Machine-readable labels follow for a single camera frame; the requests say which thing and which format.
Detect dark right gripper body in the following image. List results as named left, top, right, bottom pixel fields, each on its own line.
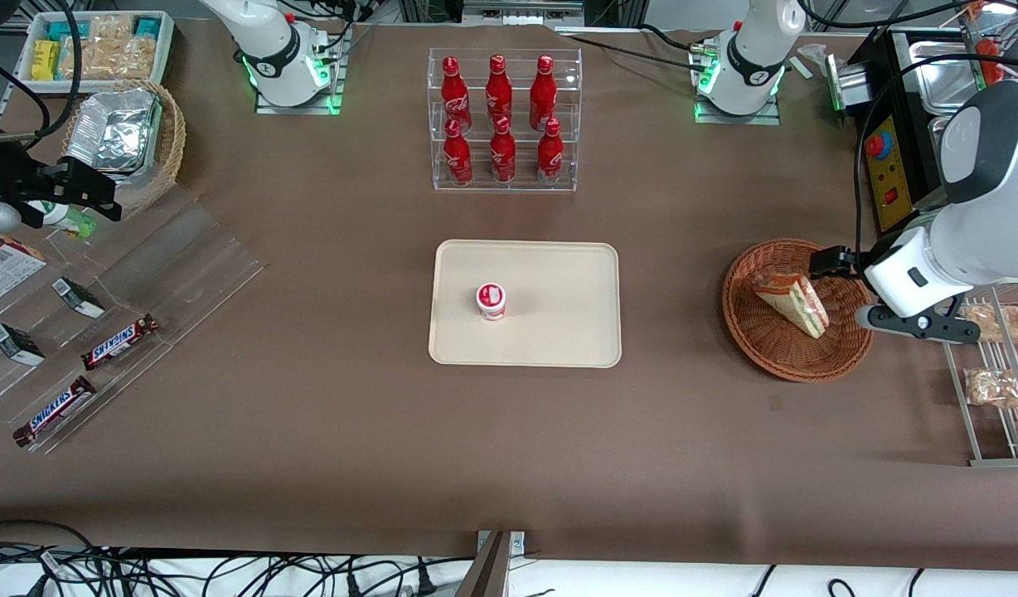
left=0, top=116, right=42, bottom=206

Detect triangle sandwich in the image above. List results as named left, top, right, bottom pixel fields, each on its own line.
left=752, top=269, right=831, bottom=340

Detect round brown wicker basket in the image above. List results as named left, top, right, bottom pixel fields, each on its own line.
left=721, top=238, right=876, bottom=383

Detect light wicker basket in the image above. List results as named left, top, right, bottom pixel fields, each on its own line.
left=60, top=79, right=187, bottom=213

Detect beige plastic tray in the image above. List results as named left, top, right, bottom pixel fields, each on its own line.
left=428, top=240, right=623, bottom=369

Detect green drink bottle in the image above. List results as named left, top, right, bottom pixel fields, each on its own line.
left=28, top=201, right=97, bottom=240

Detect silver foil container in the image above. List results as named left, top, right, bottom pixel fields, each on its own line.
left=65, top=89, right=163, bottom=175

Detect black food warmer machine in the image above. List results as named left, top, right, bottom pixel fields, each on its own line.
left=849, top=25, right=1018, bottom=241

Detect small black white box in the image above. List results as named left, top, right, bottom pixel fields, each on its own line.
left=51, top=277, right=106, bottom=319
left=0, top=323, right=46, bottom=367

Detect white box with barcode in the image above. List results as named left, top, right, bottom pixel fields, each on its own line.
left=0, top=235, right=48, bottom=313

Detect clear acrylic display stand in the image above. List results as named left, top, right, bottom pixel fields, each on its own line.
left=0, top=184, right=266, bottom=455

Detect clear bag of crackers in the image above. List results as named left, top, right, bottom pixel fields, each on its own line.
left=60, top=15, right=158, bottom=81

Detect Snickers chocolate bar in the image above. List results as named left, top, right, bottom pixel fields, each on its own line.
left=80, top=313, right=160, bottom=371
left=12, top=376, right=97, bottom=449

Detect white plastic bin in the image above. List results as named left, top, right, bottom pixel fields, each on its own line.
left=17, top=10, right=177, bottom=94

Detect silver metal box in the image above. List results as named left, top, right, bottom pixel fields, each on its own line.
left=824, top=56, right=871, bottom=127

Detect clear plastic wrapper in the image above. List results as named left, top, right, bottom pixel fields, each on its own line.
left=795, top=43, right=833, bottom=80

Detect red skewered candy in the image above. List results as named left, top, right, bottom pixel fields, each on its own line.
left=970, top=37, right=1006, bottom=89

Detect clear acrylic bottle rack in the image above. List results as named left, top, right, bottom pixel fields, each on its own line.
left=427, top=47, right=583, bottom=193

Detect red cola bottle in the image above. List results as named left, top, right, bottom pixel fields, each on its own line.
left=486, top=54, right=514, bottom=125
left=440, top=56, right=473, bottom=133
left=443, top=118, right=474, bottom=187
left=530, top=55, right=558, bottom=132
left=536, top=118, right=565, bottom=185
left=489, top=115, right=516, bottom=183

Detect white cup with red lid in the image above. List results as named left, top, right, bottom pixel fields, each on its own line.
left=476, top=283, right=508, bottom=322

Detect grey metal wire rack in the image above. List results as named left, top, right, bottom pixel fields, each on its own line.
left=940, top=282, right=1018, bottom=467

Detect black table cable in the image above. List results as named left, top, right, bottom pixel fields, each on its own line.
left=559, top=23, right=709, bottom=71

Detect black floor cable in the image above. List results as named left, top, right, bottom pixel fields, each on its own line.
left=0, top=520, right=104, bottom=581

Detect aluminium frame rail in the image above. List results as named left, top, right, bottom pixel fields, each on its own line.
left=459, top=0, right=589, bottom=26

